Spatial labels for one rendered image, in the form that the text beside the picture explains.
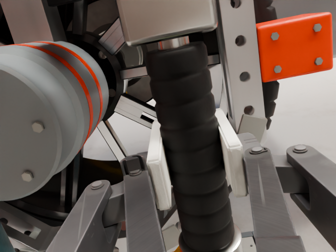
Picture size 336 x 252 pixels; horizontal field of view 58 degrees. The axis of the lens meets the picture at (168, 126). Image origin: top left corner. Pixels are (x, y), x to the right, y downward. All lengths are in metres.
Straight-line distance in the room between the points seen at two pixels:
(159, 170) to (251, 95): 0.27
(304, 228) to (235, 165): 1.31
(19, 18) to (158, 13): 0.29
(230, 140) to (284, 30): 0.26
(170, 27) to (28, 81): 0.14
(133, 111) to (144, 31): 0.35
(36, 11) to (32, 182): 0.21
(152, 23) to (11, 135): 0.17
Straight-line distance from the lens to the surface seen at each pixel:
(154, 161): 0.15
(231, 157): 0.16
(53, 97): 0.28
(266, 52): 0.40
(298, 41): 0.41
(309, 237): 1.42
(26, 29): 0.43
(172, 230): 0.48
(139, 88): 0.93
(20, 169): 0.30
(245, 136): 0.18
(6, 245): 0.45
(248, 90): 0.40
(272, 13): 0.49
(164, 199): 0.16
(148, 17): 0.16
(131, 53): 0.88
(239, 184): 0.16
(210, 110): 0.17
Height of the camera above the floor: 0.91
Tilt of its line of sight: 18 degrees down
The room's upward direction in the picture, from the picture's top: 12 degrees counter-clockwise
